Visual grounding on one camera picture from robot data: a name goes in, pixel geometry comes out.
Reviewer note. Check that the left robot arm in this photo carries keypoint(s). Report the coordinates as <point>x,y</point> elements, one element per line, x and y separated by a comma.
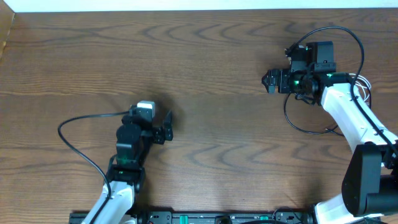
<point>126,174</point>

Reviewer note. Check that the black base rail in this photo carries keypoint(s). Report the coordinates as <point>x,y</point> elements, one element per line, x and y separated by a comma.
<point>164,217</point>

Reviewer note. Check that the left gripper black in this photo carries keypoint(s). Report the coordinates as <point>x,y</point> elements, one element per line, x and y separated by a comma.
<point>158,134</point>

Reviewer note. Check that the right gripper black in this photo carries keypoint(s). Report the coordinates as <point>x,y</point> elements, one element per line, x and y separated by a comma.
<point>283,74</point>

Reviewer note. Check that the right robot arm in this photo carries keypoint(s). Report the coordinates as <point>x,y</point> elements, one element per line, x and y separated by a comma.
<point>369,188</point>

